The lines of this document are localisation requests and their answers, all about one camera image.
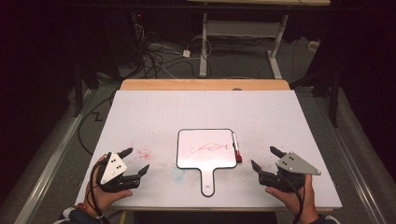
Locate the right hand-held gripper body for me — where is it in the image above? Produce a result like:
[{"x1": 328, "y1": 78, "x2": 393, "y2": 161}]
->
[{"x1": 258, "y1": 150, "x2": 322, "y2": 193}]

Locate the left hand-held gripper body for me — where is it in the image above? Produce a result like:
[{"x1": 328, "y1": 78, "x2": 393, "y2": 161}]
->
[{"x1": 96, "y1": 151, "x2": 142, "y2": 193}]

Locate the white marker with red cap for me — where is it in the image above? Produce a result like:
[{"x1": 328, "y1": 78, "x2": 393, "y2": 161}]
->
[{"x1": 231, "y1": 132, "x2": 244, "y2": 164}]

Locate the small white paddle whiteboard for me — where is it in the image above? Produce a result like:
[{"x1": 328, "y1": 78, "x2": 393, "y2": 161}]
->
[{"x1": 176, "y1": 128, "x2": 239, "y2": 198}]

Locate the person's left hand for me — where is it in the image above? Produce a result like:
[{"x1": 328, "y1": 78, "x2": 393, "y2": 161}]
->
[{"x1": 83, "y1": 154, "x2": 134, "y2": 217}]

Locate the person's right hand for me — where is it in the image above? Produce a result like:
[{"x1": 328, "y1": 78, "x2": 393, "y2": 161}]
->
[{"x1": 264, "y1": 174, "x2": 320, "y2": 224}]

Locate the black metal stand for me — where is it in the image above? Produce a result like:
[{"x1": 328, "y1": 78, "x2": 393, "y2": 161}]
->
[
  {"x1": 73, "y1": 60, "x2": 84, "y2": 119},
  {"x1": 329, "y1": 69, "x2": 341, "y2": 129}
]

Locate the wooden table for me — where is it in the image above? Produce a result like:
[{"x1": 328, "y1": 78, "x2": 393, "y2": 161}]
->
[{"x1": 119, "y1": 77, "x2": 291, "y2": 92}]

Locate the left hand-held gripper black cable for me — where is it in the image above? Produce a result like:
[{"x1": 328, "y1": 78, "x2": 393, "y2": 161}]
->
[{"x1": 89, "y1": 161, "x2": 108, "y2": 224}]

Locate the hand-held gripper black cable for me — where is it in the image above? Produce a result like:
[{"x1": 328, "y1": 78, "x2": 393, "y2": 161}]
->
[
  {"x1": 281, "y1": 175, "x2": 306, "y2": 224},
  {"x1": 89, "y1": 161, "x2": 108, "y2": 224}
]

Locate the right hand-held gripper black cable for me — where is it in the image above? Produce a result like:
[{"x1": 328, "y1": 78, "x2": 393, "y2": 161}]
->
[{"x1": 281, "y1": 175, "x2": 306, "y2": 224}]

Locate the long black floor cable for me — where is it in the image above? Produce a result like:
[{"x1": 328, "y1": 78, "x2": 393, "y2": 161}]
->
[{"x1": 77, "y1": 89, "x2": 119, "y2": 157}]

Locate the metal floor rail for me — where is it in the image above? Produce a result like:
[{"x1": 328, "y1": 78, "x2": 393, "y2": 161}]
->
[
  {"x1": 13, "y1": 88, "x2": 95, "y2": 224},
  {"x1": 313, "y1": 92, "x2": 390, "y2": 224}
]

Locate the tangle of floor cables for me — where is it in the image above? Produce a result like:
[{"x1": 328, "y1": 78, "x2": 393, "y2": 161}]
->
[{"x1": 130, "y1": 22, "x2": 213, "y2": 80}]

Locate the white metal desk frame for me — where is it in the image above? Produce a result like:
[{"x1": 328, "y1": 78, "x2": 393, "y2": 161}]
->
[{"x1": 188, "y1": 0, "x2": 332, "y2": 79}]

